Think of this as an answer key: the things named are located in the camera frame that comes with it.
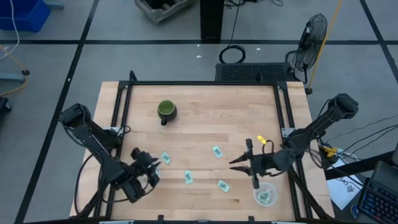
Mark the black flat device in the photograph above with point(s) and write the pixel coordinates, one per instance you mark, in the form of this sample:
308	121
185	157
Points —
385	174

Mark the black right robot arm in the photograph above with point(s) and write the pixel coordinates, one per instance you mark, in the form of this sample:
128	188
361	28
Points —
323	119

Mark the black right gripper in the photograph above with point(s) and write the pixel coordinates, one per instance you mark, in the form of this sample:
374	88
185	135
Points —
264	163

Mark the grey wooden pallet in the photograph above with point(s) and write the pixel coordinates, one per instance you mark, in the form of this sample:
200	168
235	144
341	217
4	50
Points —
160	11

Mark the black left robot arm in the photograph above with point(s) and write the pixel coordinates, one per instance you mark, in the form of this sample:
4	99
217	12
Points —
93	140

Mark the pale green sweetener packet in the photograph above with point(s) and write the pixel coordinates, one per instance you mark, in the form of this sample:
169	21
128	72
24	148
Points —
188	177
263	198
223	186
217	152
268	193

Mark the yellow connector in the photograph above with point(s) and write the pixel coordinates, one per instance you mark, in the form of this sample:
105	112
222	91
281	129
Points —
329	151

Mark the white printed paper sheet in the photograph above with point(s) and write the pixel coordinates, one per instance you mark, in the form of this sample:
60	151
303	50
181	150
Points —
343	189

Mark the black aluminium table frame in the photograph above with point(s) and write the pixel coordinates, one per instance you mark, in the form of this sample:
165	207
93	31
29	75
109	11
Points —
202	83

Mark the yellow pole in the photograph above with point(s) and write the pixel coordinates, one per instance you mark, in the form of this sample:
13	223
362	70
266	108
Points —
323	42

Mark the black floor fan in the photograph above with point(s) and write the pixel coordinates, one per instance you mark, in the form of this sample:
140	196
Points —
309	40

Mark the blue round object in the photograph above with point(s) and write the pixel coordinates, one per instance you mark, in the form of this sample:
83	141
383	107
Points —
354	211

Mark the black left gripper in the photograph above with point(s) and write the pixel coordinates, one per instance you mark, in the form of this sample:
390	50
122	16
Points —
143	163

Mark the black mug green inside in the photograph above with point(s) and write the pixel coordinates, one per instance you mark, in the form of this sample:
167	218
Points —
167	109

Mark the clear plastic bowl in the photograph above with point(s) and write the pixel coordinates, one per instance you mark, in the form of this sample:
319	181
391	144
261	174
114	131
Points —
258	186

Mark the black tower case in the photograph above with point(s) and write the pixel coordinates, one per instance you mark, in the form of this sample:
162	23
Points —
211	19

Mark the black keyboard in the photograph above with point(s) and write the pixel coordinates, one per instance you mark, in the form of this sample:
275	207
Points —
377	200

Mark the yellow tag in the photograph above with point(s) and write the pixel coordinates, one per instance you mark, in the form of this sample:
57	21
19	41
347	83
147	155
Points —
261	139

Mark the black metal beam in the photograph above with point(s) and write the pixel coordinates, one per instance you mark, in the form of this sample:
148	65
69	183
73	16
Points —
357	166

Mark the silver frame bracket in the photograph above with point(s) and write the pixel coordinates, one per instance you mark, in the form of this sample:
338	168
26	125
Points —
287	131
111	129

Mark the blue plastic bin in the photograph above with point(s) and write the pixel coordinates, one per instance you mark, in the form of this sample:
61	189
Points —
23	14

